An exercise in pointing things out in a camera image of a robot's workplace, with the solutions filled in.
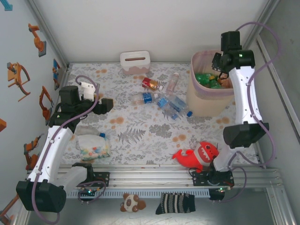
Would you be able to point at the copper label crushed bottle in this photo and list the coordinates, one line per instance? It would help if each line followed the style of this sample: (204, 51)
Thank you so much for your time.
(225, 83)

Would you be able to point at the crushed green bottle yellow cap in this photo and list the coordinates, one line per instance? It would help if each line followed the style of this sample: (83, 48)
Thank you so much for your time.
(202, 78)

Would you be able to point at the clear blue-label bottle white cap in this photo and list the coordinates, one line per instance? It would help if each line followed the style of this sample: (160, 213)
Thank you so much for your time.
(146, 98)

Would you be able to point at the red gold label bottle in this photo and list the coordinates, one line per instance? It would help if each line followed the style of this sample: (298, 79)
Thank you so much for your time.
(147, 82)

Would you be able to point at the beige ribbed waste bin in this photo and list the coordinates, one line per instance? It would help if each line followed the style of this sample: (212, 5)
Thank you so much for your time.
(206, 105)

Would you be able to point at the clear bottle light blue label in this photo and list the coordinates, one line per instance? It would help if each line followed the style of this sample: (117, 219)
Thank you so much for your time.
(163, 102)

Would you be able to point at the pink clear plastic bottle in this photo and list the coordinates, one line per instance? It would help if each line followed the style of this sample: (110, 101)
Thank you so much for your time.
(172, 83)

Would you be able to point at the clear bottle blue printed text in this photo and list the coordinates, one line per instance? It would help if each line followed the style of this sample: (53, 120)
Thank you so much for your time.
(179, 103)

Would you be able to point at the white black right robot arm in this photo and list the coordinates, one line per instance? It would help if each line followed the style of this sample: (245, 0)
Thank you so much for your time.
(243, 98)

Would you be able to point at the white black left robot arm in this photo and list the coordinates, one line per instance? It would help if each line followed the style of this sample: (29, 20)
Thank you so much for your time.
(51, 150)

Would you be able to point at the pink purple bin liner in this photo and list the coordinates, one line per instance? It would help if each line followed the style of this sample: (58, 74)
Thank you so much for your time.
(201, 63)

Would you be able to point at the clear unlabelled bottle blue cap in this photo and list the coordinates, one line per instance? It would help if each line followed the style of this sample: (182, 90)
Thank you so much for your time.
(89, 130)

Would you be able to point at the plastic bag of bottle caps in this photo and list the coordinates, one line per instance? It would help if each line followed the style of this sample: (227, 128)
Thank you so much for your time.
(93, 148)

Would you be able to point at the white pink tissue box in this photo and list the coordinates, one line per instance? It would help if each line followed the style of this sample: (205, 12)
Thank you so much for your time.
(134, 61)

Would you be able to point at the small circuit board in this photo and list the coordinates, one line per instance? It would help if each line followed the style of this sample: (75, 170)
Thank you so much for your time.
(221, 189)
(89, 191)

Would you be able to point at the brown white panda plush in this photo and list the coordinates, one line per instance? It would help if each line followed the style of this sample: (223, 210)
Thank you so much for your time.
(131, 202)

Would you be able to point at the red shark plush toy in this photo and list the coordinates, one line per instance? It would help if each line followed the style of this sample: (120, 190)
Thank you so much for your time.
(194, 159)

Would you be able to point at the black white striped sock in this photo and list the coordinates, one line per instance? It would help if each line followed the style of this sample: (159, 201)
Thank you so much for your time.
(175, 203)

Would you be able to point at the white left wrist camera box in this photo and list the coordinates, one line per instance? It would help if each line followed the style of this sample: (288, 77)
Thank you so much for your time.
(89, 90)

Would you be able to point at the blue orange wall model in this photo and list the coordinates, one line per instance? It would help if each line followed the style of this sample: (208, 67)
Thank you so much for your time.
(56, 72)

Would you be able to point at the aluminium frame post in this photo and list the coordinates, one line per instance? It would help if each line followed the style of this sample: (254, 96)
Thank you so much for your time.
(260, 25)
(47, 30)

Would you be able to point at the orange gripper wall model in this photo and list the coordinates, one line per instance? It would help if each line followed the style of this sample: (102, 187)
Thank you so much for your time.
(14, 77)

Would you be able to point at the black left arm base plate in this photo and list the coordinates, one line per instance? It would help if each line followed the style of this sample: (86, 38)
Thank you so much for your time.
(104, 178)

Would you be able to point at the orange block wall model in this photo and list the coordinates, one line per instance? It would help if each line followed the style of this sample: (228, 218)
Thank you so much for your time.
(2, 125)

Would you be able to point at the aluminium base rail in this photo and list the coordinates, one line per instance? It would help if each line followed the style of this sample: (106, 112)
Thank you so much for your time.
(152, 178)

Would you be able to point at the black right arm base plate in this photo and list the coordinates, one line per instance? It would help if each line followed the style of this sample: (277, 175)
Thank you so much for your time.
(199, 179)

